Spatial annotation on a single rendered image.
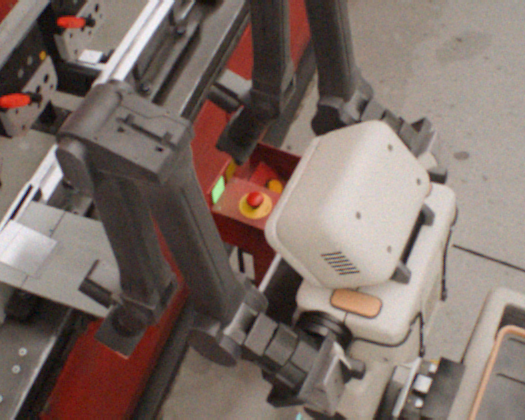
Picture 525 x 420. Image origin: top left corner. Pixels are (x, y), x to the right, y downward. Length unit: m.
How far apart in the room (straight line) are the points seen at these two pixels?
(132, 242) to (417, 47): 2.39
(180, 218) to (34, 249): 0.68
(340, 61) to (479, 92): 1.93
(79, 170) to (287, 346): 0.41
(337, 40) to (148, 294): 0.46
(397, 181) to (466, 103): 1.98
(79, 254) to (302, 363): 0.56
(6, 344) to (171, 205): 0.80
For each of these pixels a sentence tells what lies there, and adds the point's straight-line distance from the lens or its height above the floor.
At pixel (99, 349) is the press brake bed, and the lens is 1.80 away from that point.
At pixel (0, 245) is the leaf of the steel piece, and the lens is 1.57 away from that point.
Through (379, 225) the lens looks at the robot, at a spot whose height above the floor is 1.34.
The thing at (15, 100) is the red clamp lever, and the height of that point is 1.31.
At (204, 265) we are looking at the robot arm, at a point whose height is 1.42.
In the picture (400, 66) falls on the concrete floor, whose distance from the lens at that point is 3.18.
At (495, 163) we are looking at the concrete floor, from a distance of 2.92.
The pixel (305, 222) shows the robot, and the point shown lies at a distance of 1.06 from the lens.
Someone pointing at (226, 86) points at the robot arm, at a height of 1.22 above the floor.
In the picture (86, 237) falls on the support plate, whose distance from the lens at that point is 1.53.
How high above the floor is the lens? 2.24
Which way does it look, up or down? 56 degrees down
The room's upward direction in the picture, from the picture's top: 5 degrees counter-clockwise
